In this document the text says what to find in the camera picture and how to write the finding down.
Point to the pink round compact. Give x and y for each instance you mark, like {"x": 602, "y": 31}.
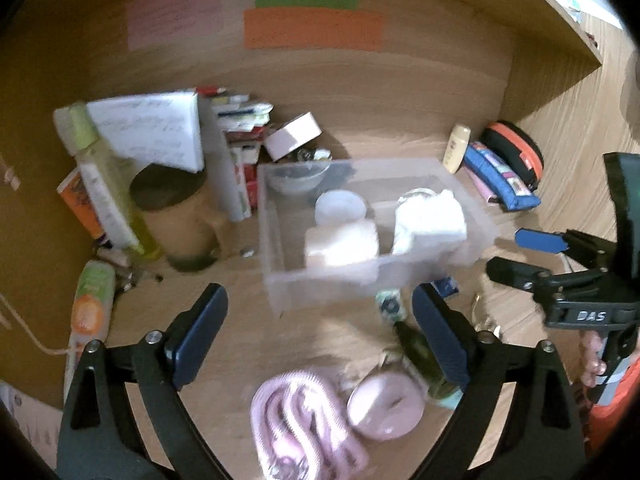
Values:
{"x": 385, "y": 406}

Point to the clear plastic storage bin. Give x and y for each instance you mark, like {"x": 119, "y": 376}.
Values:
{"x": 284, "y": 221}

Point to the pink sticky note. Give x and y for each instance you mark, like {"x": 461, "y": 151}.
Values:
{"x": 152, "y": 22}

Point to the orange printed box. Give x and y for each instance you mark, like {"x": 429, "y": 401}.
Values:
{"x": 73, "y": 192}

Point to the small clear bowl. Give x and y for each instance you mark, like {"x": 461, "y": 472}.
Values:
{"x": 296, "y": 179}

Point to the black orange zipper case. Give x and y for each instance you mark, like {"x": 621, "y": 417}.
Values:
{"x": 517, "y": 149}

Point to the dark green small bottle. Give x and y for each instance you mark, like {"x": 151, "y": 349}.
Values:
{"x": 421, "y": 360}

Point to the round translucent plastic container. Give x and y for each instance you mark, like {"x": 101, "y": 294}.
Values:
{"x": 346, "y": 252}

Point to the orange green tube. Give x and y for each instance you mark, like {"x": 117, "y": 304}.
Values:
{"x": 91, "y": 313}

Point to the blue card pack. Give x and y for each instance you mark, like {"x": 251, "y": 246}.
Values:
{"x": 446, "y": 287}

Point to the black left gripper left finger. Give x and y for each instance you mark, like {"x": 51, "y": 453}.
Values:
{"x": 99, "y": 436}

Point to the green yellow spray bottle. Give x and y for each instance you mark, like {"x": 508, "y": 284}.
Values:
{"x": 108, "y": 193}

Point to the white pink small box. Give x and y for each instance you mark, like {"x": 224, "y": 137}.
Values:
{"x": 291, "y": 136}

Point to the white plastic cup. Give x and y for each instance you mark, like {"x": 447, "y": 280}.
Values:
{"x": 338, "y": 207}

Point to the blue patchwork pencil case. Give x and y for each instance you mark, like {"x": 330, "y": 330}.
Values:
{"x": 500, "y": 178}

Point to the right hand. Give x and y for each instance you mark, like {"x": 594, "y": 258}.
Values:
{"x": 590, "y": 345}

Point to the cream lotion bottle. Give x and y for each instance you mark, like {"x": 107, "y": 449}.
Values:
{"x": 456, "y": 147}

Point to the orange sticky note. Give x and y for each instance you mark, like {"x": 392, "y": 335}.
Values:
{"x": 288, "y": 27}

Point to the white drawstring pouch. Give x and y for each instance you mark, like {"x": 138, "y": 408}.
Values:
{"x": 425, "y": 219}

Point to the bowl of trinkets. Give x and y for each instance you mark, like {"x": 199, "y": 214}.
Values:
{"x": 313, "y": 155}

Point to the brown cylindrical tin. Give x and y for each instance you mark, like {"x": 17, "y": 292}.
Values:
{"x": 182, "y": 214}

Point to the red white glue stick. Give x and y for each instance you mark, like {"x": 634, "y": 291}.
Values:
{"x": 211, "y": 90}

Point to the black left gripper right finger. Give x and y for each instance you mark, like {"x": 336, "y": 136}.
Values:
{"x": 541, "y": 437}

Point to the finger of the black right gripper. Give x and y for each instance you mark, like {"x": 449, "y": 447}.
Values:
{"x": 542, "y": 283}
{"x": 589, "y": 251}

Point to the stack of books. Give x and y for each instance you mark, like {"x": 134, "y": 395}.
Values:
{"x": 233, "y": 126}

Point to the open white paper booklet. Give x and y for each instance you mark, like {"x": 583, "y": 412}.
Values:
{"x": 159, "y": 128}

